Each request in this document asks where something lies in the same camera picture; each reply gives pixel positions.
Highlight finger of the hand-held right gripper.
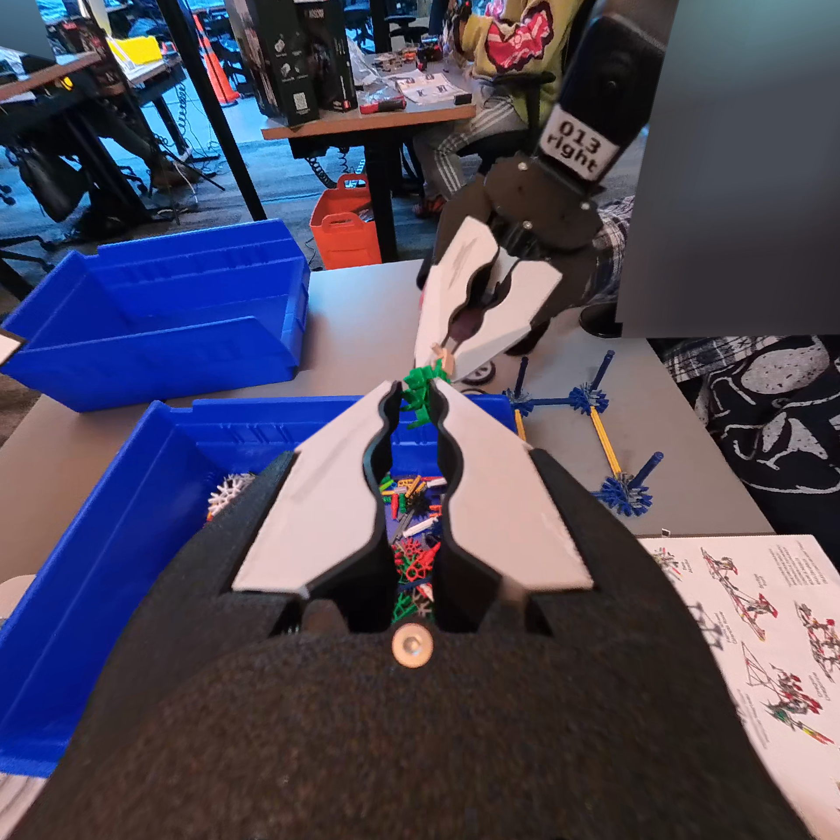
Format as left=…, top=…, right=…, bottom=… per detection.
left=414, top=214, right=506, bottom=375
left=447, top=254, right=568, bottom=384

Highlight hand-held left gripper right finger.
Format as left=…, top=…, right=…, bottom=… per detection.
left=431, top=381, right=595, bottom=598

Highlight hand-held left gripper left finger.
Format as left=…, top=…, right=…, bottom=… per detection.
left=233, top=381, right=403, bottom=598

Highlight pile of colourful toy pieces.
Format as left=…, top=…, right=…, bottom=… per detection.
left=206, top=470, right=450, bottom=624

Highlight blue yellow toy rod frame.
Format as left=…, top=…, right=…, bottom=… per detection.
left=503, top=348, right=668, bottom=517

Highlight green toy connector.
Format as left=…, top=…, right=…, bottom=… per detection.
left=401, top=365, right=456, bottom=431

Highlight blue bin with white label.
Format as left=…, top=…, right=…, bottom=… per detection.
left=0, top=394, right=519, bottom=778

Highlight person's right forearm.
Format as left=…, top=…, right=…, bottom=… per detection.
left=584, top=197, right=637, bottom=309

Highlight black toy wheel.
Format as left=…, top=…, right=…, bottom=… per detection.
left=457, top=355, right=500, bottom=388

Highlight orange bag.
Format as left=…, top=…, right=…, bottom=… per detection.
left=310, top=174, right=384, bottom=271
left=195, top=11, right=241, bottom=109

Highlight wooden desk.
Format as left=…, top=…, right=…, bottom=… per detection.
left=260, top=73, right=480, bottom=263

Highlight blue plastic bin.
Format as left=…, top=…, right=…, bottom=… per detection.
left=0, top=220, right=312, bottom=414

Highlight person's dark printed shirt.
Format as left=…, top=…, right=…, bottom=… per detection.
left=650, top=335, right=840, bottom=568

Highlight black cardboard boxes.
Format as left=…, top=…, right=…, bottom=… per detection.
left=226, top=0, right=359, bottom=128

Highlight toy instruction sheet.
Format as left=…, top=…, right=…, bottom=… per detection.
left=640, top=532, right=840, bottom=840

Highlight black metal post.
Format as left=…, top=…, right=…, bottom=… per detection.
left=155, top=0, right=267, bottom=221

